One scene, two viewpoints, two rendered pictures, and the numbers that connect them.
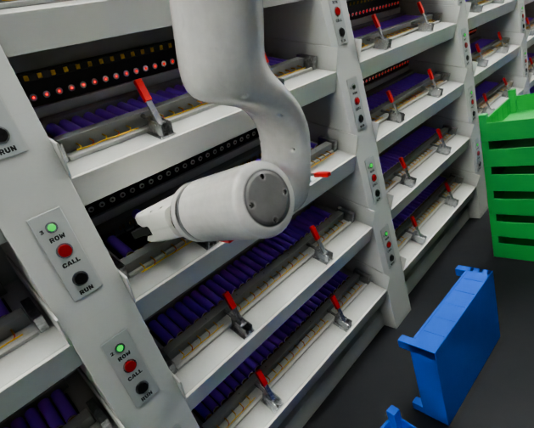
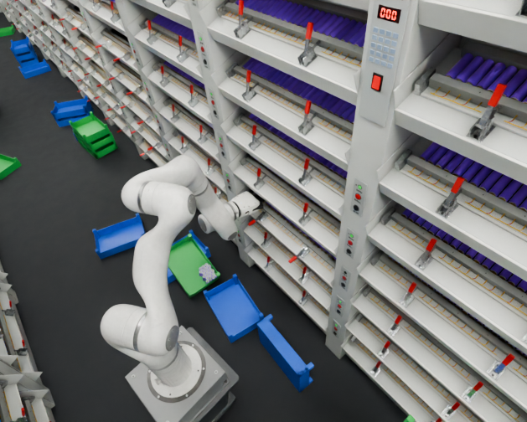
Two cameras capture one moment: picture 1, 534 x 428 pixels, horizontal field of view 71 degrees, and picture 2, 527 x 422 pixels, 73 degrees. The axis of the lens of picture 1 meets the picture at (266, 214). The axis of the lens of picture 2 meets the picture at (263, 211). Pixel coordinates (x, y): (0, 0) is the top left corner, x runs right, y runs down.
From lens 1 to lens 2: 1.50 m
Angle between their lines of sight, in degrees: 78
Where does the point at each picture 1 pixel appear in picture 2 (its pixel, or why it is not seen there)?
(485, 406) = (263, 360)
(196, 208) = not seen: hidden behind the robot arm
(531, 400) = (260, 379)
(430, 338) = (265, 326)
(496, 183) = not seen: outside the picture
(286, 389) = (273, 273)
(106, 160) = (242, 176)
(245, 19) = not seen: hidden behind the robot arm
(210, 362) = (254, 235)
